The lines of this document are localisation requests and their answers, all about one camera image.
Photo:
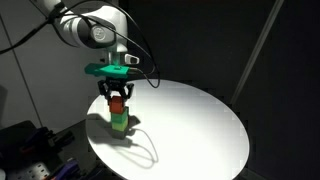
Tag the perforated metal board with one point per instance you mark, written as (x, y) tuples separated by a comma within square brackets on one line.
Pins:
[(31, 171)]

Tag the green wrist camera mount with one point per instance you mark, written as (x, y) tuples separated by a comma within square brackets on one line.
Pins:
[(106, 70)]

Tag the orange building block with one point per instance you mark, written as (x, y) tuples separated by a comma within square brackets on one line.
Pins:
[(117, 105)]

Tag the diagonal metal bar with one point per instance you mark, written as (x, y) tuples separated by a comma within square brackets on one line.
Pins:
[(256, 51)]

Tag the purple clamp with orange tips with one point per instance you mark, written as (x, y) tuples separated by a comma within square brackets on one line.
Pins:
[(34, 138)]

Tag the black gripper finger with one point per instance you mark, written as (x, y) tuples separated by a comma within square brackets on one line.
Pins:
[(104, 90), (128, 92)]

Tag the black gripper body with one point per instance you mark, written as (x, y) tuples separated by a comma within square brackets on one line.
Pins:
[(116, 83)]

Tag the green building block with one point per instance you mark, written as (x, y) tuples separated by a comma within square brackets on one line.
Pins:
[(119, 116)]

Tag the black spring clamp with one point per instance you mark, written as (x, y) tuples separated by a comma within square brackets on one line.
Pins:
[(62, 139)]

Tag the light green bottom cube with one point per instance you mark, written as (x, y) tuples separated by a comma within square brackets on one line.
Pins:
[(119, 134)]

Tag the purple spring clamp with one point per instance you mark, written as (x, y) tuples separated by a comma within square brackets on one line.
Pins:
[(65, 168)]

